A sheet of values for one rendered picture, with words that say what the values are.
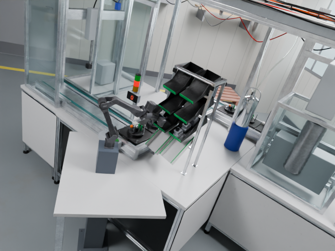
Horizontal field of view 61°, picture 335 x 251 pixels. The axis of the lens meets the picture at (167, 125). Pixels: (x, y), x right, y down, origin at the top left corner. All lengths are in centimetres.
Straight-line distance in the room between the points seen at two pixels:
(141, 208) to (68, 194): 49
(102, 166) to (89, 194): 24
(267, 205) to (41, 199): 214
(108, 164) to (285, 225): 155
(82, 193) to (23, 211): 116
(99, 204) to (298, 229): 161
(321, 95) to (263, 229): 125
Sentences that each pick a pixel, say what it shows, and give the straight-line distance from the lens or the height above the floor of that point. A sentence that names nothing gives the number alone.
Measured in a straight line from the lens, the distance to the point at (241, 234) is 295.
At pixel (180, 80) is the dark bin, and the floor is 157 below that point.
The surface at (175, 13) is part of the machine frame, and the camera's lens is 336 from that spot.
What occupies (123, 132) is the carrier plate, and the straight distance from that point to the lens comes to 246.
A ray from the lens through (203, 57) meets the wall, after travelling 668.
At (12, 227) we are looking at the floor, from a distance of 298.
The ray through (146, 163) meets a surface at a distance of 235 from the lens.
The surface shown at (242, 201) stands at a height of 61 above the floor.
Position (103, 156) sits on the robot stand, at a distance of 207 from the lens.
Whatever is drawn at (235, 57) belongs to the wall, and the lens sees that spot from 695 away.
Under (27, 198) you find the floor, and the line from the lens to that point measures 320.
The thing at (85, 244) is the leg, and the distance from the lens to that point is 275.
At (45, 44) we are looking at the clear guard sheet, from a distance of 286.
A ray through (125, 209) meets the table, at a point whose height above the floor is 86.
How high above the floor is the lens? 228
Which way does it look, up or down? 29 degrees down
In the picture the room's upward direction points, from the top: 15 degrees clockwise
